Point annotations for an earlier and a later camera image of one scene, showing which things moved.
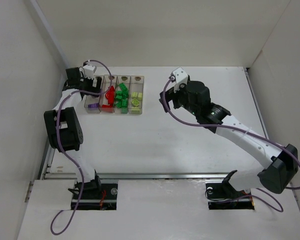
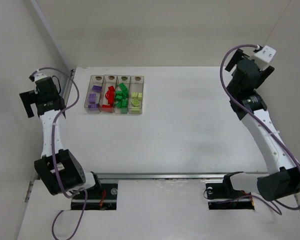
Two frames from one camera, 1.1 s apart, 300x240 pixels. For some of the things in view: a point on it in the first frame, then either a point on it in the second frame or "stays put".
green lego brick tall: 119,104 stays put
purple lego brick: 94,105 stays put
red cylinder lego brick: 111,99 stays put
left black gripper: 91,86 to 28,99
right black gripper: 168,97 to 235,60
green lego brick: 123,88 stays put
